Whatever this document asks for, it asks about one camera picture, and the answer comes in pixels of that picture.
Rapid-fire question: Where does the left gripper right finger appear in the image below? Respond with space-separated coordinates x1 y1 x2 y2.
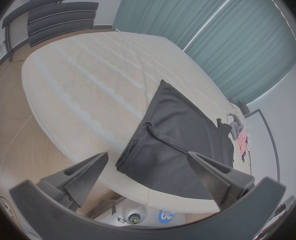
187 151 255 207

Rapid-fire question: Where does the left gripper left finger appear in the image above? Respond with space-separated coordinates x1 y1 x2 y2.
39 151 109 211

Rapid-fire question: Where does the black T-shirt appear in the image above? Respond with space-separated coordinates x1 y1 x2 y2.
115 80 236 201

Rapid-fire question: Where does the pink garment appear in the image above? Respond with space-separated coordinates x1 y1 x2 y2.
238 131 249 156

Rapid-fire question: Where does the white printed pillow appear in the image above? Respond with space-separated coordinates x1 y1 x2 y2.
231 103 253 152

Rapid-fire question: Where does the grey bedside table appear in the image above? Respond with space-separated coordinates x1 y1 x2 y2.
228 98 251 114

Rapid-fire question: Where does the bed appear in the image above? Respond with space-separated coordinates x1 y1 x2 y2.
21 30 279 213

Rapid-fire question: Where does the blue-green curtain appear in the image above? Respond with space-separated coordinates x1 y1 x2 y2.
183 0 296 104
112 0 248 51

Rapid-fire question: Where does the black chest of drawers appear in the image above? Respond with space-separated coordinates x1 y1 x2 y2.
27 2 99 47

